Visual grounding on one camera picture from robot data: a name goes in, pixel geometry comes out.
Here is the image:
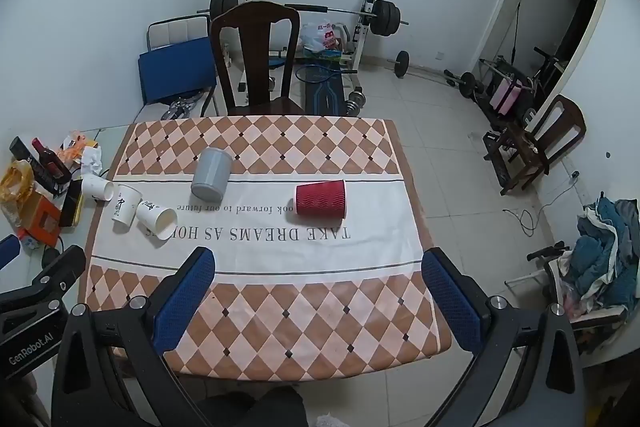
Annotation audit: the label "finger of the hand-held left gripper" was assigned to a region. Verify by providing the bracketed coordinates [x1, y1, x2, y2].
[0, 234, 22, 272]
[0, 244, 87, 315]

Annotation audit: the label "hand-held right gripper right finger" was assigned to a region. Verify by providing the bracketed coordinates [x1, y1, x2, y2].
[421, 247, 586, 427]

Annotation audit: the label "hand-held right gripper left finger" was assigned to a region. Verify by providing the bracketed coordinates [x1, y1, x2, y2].
[51, 246, 217, 427]

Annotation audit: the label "red ribbed paper cup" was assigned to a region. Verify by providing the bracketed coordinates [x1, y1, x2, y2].
[294, 179, 347, 221]

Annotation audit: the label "plain white paper cup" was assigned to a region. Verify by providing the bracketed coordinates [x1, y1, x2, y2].
[81, 175, 115, 202]
[136, 199, 179, 241]

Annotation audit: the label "white paper cup black print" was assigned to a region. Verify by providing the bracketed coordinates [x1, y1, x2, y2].
[111, 184, 144, 228]

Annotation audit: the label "grey plastic cup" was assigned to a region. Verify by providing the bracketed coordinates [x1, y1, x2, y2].
[190, 147, 234, 202]

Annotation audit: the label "orange cardboard box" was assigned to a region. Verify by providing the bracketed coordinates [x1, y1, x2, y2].
[19, 191, 64, 249]

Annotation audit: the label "yellow plastic bag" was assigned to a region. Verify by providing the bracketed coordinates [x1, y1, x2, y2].
[0, 159, 36, 228]

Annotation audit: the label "black yellow flat box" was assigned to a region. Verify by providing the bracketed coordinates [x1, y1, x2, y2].
[58, 179, 87, 228]

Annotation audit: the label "long black box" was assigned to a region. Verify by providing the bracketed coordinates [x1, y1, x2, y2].
[9, 136, 72, 198]

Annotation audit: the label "dark red bottle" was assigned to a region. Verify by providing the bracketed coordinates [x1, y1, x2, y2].
[31, 137, 72, 180]

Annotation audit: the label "checked orange white tablecloth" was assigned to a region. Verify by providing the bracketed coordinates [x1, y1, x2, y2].
[84, 114, 453, 382]

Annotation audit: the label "white crumpled tissue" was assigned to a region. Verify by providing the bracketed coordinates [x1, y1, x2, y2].
[80, 147, 104, 178]

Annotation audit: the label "orange snack bag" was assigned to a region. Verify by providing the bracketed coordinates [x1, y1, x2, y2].
[57, 129, 99, 168]

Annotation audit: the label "person's dark clothing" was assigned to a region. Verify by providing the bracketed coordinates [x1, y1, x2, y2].
[197, 385, 307, 427]

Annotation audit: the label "pile of clothes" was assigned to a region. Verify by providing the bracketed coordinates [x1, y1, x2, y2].
[559, 192, 640, 324]

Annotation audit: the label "chrome metal equipment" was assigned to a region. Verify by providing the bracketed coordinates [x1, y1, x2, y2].
[160, 93, 203, 121]

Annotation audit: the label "dark wooden chair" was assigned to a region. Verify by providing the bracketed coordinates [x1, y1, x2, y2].
[210, 1, 306, 116]
[482, 94, 587, 196]

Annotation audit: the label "black dumbbell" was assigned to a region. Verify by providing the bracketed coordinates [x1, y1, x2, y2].
[444, 69, 487, 100]

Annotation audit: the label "chrome dumbbell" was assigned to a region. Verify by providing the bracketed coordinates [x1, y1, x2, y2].
[344, 89, 367, 116]

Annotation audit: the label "blue folding chair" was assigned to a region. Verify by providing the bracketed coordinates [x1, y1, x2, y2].
[138, 37, 220, 118]

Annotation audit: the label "short barbell black plates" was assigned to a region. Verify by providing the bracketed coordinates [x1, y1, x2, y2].
[394, 51, 457, 84]

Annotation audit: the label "black exercise machine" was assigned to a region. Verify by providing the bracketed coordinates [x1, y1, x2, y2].
[479, 47, 568, 124]

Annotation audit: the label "blue tennis racket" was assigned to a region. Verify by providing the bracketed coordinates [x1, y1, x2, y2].
[294, 63, 359, 84]

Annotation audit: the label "white padded chair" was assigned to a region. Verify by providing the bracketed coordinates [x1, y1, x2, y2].
[147, 14, 211, 52]

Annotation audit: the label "white weight bench rack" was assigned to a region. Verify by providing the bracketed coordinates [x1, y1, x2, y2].
[220, 0, 383, 94]

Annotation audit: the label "long barbell black plates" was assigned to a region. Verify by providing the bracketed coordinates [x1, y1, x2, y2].
[197, 0, 411, 39]

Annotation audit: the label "white red plastic bag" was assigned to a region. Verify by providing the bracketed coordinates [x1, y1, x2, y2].
[298, 22, 347, 56]

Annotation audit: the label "black floor cable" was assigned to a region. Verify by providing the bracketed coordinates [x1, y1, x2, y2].
[502, 171, 581, 238]

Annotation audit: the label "white door frame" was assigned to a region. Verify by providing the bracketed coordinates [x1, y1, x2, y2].
[477, 0, 614, 108]

